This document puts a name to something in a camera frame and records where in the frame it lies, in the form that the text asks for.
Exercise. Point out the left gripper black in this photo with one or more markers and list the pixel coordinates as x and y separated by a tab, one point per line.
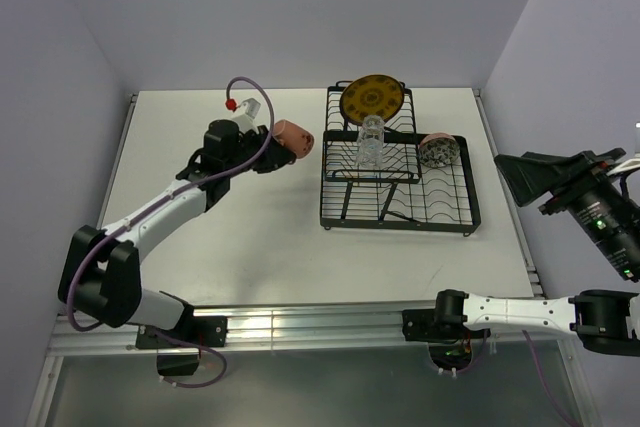
274	157

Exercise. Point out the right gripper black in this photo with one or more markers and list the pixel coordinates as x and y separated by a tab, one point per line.
524	174

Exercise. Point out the pink white mug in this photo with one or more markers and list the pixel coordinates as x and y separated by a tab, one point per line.
293	137

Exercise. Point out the floral patterned bowl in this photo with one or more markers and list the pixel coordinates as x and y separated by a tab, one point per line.
438	150

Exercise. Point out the clear glass cup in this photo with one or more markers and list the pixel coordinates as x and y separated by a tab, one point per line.
369	153
372	129

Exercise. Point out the yellow patterned plate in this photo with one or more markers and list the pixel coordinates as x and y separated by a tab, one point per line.
372	95

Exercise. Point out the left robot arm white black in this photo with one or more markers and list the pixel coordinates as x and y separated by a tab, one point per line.
102	273

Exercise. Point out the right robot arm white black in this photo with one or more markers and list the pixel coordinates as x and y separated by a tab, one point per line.
605	321

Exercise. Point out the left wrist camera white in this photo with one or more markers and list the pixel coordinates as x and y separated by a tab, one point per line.
244	116

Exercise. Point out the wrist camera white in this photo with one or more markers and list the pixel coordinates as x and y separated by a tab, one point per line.
631	164
244	116

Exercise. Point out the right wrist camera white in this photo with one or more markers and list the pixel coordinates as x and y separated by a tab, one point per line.
631	164

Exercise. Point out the black wire dish rack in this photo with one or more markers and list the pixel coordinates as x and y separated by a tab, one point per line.
403	194

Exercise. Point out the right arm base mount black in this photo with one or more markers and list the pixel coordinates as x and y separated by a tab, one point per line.
418	325

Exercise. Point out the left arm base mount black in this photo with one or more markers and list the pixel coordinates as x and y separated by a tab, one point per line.
179	353

